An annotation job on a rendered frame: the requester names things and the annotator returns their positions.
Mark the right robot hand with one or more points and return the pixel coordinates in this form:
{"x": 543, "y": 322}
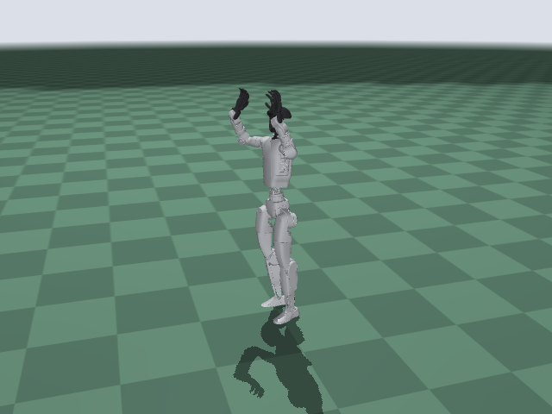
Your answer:
{"x": 241, "y": 103}

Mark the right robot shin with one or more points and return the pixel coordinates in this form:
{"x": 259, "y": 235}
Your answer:
{"x": 274, "y": 277}

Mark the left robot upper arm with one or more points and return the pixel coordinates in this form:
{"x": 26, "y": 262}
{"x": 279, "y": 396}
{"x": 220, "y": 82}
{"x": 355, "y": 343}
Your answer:
{"x": 288, "y": 152}

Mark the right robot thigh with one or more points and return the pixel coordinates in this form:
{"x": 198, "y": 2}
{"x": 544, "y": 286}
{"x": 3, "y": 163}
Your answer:
{"x": 264, "y": 232}

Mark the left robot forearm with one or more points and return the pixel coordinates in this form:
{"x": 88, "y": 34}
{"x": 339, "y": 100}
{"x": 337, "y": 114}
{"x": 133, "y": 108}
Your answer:
{"x": 283, "y": 132}

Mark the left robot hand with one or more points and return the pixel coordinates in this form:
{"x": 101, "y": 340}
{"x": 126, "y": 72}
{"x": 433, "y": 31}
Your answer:
{"x": 276, "y": 105}

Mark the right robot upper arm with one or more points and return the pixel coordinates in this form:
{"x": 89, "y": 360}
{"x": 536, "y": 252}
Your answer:
{"x": 255, "y": 141}

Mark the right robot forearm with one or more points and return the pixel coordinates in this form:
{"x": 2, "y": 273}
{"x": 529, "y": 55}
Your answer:
{"x": 237, "y": 124}

